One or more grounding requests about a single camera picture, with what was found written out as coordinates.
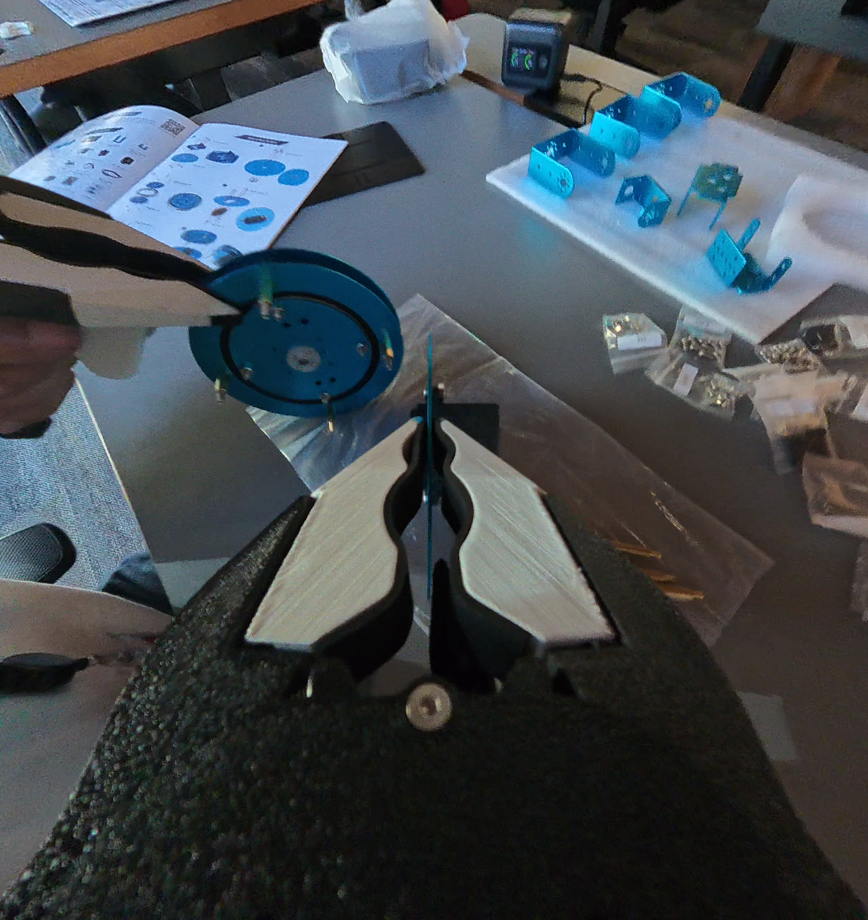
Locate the black flat plate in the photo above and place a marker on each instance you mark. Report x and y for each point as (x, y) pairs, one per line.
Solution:
(376, 158)

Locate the white plastic bag with box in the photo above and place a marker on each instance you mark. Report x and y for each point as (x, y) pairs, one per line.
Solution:
(391, 57)

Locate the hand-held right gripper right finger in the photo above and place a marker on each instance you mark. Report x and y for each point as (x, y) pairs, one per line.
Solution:
(534, 568)

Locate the white printed paper strip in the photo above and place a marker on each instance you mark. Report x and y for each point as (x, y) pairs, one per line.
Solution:
(110, 8)

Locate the small clear plastic object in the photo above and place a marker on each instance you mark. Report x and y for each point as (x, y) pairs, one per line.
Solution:
(14, 29)

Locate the small blue metal bracket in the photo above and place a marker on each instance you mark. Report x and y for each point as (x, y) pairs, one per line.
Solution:
(642, 201)

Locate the tall teal metal bracket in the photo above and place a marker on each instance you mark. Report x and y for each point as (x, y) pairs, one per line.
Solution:
(714, 180)

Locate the black mesh chair armrest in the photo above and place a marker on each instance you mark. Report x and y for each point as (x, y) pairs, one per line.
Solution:
(24, 553)

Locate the wood-edged grey desk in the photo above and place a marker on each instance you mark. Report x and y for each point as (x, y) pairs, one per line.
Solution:
(118, 43)

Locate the printed instruction leaflet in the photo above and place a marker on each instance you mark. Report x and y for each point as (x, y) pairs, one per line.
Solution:
(190, 172)

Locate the flat white foam sheet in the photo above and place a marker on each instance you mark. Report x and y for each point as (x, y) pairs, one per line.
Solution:
(621, 251)

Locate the large clear plastic bag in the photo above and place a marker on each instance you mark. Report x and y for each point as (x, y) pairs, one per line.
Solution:
(585, 467)

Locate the blue multi-hole U bracket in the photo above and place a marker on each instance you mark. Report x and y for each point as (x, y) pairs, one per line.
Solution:
(736, 262)

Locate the person's left hand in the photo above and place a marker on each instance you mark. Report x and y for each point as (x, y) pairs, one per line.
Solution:
(17, 381)

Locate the dark grey camera module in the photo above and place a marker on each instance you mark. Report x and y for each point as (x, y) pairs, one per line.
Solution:
(531, 57)

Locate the blue round metal base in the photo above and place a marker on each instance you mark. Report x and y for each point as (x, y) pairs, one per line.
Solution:
(290, 338)

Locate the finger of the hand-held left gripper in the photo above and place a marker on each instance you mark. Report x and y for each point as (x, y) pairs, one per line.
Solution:
(139, 302)
(67, 212)

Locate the person's dark trouser leg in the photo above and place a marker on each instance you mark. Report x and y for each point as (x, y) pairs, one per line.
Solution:
(139, 582)

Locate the blue metal U bracket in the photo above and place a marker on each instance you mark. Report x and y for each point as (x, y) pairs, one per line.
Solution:
(685, 90)
(570, 154)
(635, 118)

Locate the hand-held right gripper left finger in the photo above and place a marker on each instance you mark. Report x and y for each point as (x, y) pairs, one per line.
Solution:
(326, 568)

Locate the pile of small screw bags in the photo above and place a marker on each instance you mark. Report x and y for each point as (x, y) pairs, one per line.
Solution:
(800, 402)

